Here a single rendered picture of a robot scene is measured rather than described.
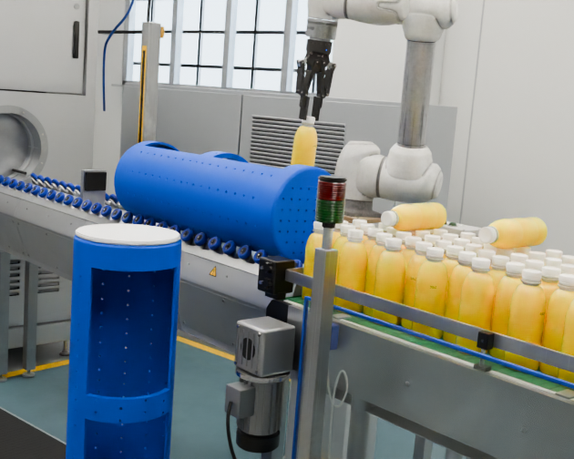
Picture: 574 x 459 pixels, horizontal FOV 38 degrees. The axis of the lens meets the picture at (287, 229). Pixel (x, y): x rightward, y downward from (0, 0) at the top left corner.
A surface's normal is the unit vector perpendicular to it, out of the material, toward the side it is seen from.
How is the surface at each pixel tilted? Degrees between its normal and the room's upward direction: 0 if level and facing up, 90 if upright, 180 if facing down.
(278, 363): 90
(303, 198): 90
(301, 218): 90
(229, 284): 70
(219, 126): 90
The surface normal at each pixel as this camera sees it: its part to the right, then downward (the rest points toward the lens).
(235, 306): -0.73, 0.37
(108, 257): -0.17, 0.14
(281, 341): 0.66, 0.16
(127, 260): 0.15, 0.16
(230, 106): -0.66, 0.07
